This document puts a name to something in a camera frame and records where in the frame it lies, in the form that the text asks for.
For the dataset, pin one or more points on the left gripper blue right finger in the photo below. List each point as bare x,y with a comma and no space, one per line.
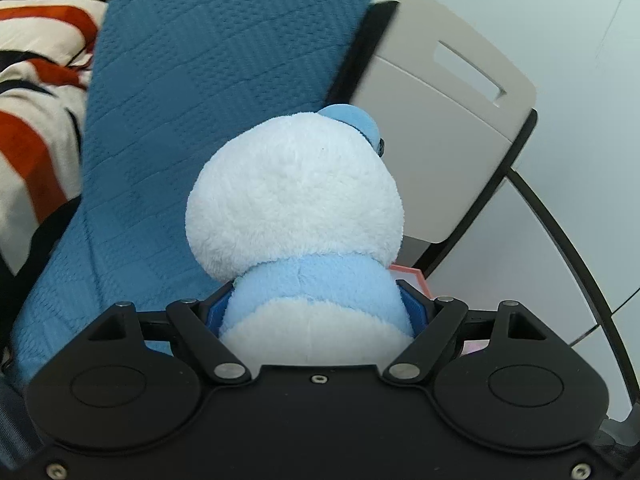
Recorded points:
420,309

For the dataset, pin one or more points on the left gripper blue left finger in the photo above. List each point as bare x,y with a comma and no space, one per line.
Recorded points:
218,304

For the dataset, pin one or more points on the white blue snowman plush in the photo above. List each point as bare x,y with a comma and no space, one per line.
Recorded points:
302,217

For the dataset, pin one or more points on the pink cardboard storage box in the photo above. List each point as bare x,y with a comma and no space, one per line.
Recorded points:
412,276

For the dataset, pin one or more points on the white round table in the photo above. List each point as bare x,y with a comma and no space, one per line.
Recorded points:
515,250

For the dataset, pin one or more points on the beige folding chair back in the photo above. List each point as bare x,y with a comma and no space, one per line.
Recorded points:
445,124

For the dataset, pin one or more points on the blue textured cushion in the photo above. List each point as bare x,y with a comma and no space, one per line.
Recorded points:
173,81

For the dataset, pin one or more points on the red black striped blanket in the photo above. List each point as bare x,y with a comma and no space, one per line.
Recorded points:
46,57

